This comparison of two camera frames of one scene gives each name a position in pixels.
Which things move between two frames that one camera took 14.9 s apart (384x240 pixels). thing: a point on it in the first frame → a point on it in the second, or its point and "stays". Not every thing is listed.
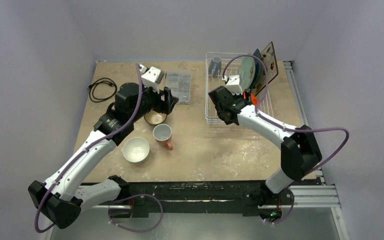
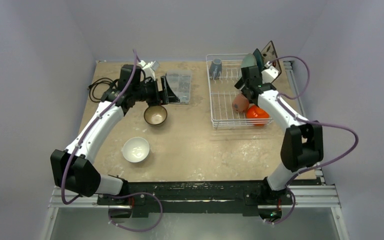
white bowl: x=135 y=149 stays
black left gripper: x=164 y=106 → x=158 y=98
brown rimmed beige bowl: x=154 y=117 stays
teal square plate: x=258 y=62 stays
